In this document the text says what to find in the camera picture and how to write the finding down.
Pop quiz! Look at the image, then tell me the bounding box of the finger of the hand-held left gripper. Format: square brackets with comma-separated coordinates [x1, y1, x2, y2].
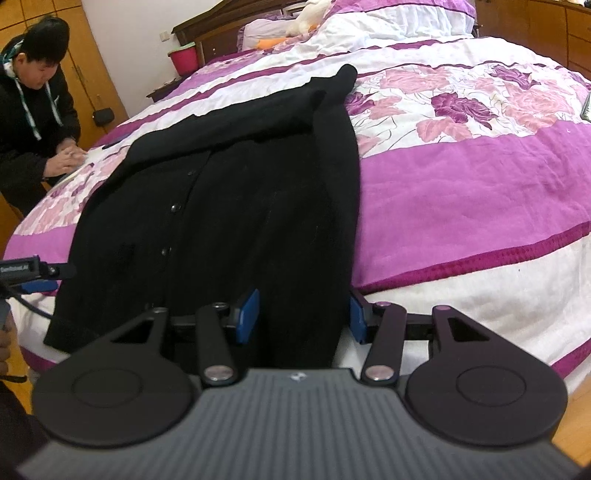
[20, 262, 77, 295]

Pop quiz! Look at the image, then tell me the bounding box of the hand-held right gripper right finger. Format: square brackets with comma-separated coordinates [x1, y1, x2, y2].
[348, 288, 522, 387]

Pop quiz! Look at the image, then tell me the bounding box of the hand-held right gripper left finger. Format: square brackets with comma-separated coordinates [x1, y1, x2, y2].
[88, 288, 260, 387]

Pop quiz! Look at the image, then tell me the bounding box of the black button cardigan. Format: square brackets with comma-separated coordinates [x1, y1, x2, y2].
[44, 65, 362, 370]

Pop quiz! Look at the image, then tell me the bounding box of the person's left hand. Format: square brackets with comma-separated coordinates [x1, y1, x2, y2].
[0, 318, 14, 371]

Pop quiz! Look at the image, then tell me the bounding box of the bed with purple floral quilt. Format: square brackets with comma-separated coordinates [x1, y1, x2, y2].
[2, 34, 591, 393]

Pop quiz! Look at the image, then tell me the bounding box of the wooden wardrobe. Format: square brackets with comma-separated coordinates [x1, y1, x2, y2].
[0, 0, 131, 252]

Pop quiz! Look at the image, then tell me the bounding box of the dark wooden nightstand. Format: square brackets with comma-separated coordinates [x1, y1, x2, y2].
[146, 76, 184, 103]

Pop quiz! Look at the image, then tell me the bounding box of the red bucket with green lid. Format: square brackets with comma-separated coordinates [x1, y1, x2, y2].
[167, 42, 199, 77]

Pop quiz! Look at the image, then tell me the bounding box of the dark wooden headboard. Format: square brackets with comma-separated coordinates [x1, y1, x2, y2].
[172, 0, 315, 66]

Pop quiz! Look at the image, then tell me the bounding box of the small lilac pillow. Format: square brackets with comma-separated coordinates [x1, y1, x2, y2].
[237, 17, 302, 51]

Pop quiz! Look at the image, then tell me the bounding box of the large purple white pillow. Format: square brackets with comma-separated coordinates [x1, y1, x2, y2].
[318, 0, 477, 52]

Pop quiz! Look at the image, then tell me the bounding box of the white plush toy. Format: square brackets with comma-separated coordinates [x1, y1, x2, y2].
[285, 0, 334, 38]

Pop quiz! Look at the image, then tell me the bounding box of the wooden drawer cabinet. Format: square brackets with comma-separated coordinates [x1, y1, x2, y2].
[475, 0, 591, 80]

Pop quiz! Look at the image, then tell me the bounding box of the dark gripper cable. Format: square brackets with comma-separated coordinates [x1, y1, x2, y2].
[0, 285, 57, 320]

